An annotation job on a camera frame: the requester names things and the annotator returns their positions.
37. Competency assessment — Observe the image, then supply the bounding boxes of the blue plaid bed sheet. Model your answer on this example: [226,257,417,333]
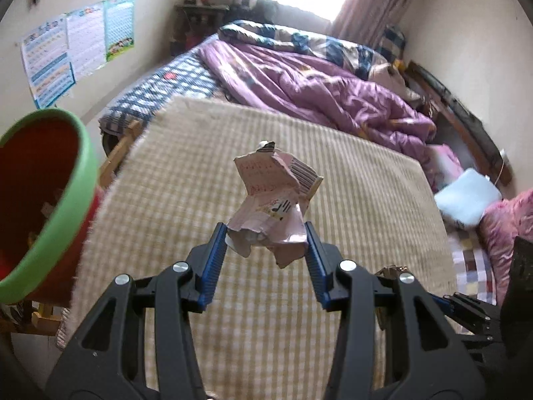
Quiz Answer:
[99,46,231,137]

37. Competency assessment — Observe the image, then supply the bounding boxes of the educational wall posters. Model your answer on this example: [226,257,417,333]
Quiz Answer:
[20,0,136,109]

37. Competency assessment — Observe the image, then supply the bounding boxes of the dark wooden headboard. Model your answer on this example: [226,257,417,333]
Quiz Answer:
[401,61,513,187]

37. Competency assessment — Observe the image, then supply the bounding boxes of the red bin with green rim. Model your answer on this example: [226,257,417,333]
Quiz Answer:
[1,108,103,306]

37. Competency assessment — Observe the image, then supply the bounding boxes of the pink floral pillow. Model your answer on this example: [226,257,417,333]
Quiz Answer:
[479,189,533,306]

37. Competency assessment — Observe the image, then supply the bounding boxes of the blue patchwork quilt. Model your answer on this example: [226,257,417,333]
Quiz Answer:
[201,20,406,90]

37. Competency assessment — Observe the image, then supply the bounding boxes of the purple quilt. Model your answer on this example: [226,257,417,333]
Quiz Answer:
[198,40,436,163]

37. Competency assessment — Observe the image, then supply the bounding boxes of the light blue pillow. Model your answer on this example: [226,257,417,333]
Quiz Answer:
[434,168,502,230]

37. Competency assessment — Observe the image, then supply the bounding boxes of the pink paper box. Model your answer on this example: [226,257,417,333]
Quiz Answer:
[226,141,323,269]

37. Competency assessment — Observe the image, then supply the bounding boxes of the dark side table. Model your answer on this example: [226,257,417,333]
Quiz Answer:
[170,0,230,56]

